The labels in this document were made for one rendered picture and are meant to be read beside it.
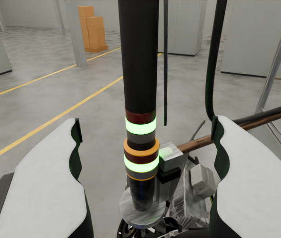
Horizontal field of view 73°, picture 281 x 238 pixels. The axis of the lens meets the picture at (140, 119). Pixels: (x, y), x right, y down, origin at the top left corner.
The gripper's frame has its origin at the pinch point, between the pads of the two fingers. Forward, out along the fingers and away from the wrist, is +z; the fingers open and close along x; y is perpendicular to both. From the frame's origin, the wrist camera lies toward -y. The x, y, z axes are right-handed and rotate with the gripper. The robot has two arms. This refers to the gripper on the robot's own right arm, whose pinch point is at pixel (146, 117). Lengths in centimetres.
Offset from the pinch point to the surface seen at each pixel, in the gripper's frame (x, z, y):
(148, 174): 0.4, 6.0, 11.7
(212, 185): 26, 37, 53
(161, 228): 4.3, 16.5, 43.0
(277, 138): 85, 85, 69
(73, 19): -184, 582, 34
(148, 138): 0.4, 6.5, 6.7
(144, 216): -0.1, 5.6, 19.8
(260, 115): 19.3, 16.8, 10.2
